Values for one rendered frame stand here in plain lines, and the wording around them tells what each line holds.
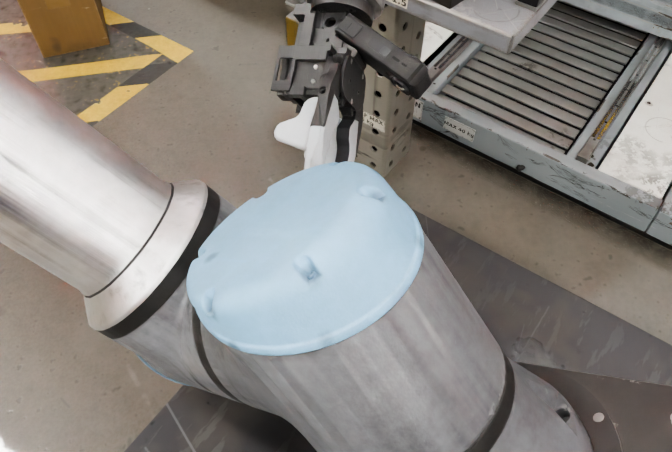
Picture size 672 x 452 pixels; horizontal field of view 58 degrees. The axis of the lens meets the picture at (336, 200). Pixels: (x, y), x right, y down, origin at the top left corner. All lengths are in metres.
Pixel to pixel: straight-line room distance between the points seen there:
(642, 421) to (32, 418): 0.86
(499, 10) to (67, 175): 0.63
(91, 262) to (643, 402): 0.42
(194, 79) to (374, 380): 1.20
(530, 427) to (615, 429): 0.08
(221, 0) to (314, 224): 1.41
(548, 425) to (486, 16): 0.58
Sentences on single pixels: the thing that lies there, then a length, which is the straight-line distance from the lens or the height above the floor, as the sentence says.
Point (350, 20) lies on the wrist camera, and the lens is 0.68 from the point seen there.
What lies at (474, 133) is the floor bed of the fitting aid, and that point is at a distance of 1.28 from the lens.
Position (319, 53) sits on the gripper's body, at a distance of 0.66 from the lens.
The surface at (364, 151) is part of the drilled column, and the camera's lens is 1.23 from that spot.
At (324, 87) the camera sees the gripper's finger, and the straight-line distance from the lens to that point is 0.62.
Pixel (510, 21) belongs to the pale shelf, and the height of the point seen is 0.45.
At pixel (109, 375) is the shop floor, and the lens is 1.08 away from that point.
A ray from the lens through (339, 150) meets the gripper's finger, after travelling 0.68.
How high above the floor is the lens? 0.94
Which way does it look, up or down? 51 degrees down
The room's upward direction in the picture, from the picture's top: straight up
